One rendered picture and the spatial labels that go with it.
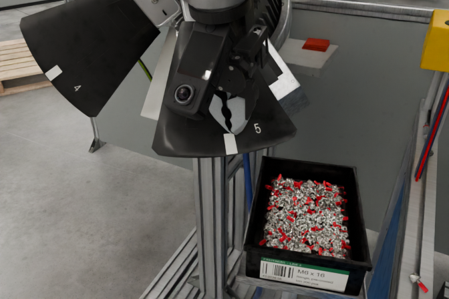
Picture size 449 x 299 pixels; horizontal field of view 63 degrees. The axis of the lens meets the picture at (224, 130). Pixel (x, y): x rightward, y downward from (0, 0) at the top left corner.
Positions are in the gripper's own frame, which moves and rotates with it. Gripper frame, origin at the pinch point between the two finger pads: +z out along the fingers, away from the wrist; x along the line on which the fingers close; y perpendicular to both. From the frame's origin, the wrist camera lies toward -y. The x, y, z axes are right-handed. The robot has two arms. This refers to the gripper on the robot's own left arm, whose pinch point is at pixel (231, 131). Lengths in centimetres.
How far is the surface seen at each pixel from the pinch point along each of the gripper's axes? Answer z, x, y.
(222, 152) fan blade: 2.2, 0.6, -2.7
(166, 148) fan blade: 0.2, 7.7, -6.2
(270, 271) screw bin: 12.0, -10.8, -12.9
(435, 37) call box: 6.0, -24.7, 41.0
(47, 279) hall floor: 98, 84, -21
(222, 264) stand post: 77, 16, 6
